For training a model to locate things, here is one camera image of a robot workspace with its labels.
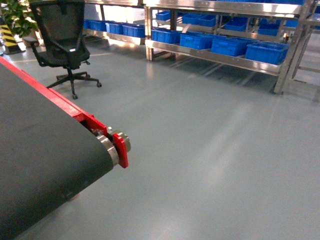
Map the yellow black striped post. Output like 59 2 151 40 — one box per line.
0 24 25 55

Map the green potted plant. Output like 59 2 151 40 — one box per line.
0 0 38 38

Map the black office chair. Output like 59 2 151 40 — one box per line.
25 0 102 100

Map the stainless steel shelf rack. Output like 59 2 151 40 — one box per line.
87 0 320 94

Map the red conveyor side rail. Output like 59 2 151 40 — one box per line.
0 57 131 168

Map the steel conveyor end roller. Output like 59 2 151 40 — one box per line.
96 129 131 169

